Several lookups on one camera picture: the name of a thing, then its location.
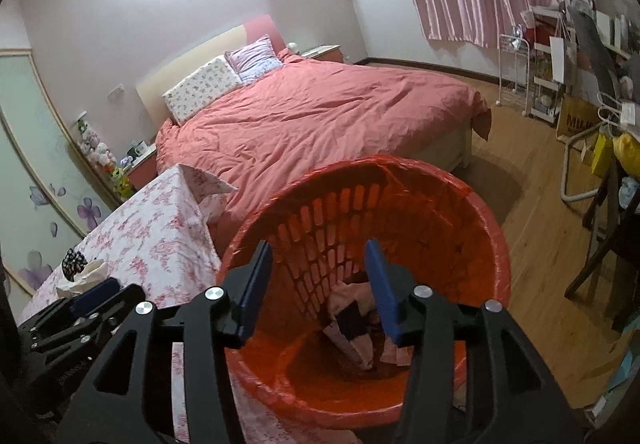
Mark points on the beige cloth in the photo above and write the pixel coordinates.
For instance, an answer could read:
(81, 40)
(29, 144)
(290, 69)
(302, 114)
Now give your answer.
(82, 280)

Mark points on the salmon pink duvet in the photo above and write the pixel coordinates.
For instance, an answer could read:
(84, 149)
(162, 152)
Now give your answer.
(325, 124)

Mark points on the white bed base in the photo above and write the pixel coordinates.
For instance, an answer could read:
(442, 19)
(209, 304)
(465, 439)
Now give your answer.
(457, 144)

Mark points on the white shelf cart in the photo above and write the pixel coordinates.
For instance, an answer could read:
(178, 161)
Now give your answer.
(545, 99)

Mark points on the white tubular frame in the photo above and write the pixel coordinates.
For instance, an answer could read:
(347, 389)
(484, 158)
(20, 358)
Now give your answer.
(567, 164)

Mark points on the hanging column of plush toys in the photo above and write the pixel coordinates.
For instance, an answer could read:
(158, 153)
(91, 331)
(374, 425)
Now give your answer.
(95, 144)

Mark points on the pink nightstand with clutter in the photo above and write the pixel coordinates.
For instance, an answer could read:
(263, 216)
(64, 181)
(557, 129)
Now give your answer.
(142, 171)

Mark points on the brown cardboard box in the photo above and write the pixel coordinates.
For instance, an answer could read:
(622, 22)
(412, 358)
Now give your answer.
(577, 121)

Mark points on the black chair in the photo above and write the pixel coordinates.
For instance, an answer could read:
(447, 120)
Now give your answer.
(617, 234)

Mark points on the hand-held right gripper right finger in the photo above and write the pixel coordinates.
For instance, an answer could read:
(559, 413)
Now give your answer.
(387, 299)

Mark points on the cream and pink headboard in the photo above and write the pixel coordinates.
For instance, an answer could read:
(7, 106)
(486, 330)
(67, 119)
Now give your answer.
(200, 54)

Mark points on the orange plastic basket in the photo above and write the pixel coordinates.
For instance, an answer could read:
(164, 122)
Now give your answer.
(440, 234)

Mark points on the white floral pillow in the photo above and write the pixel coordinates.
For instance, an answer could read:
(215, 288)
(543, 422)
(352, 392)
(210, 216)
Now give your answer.
(200, 86)

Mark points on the black floral cloth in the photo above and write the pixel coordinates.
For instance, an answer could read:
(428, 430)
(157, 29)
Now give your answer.
(74, 263)

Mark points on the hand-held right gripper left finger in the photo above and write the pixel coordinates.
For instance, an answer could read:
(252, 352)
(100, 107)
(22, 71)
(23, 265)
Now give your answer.
(252, 294)

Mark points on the pink striped pillow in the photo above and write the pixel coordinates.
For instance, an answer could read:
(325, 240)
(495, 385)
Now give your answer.
(255, 59)

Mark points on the small white bedside lamp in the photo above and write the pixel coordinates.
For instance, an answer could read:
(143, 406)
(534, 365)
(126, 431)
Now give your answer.
(292, 45)

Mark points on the yellow bag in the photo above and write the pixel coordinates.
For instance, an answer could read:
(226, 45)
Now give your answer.
(627, 149)

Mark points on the floral sliding door wardrobe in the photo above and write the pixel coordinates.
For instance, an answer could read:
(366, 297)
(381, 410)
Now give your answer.
(35, 164)

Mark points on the blue snack bag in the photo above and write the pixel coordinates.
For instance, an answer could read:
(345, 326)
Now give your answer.
(352, 331)

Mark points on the green frog plush toy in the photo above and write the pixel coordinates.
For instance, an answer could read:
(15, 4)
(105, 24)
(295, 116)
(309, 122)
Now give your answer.
(120, 181)

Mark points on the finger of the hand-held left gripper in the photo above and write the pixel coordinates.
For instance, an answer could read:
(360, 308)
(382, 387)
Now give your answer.
(110, 309)
(95, 294)

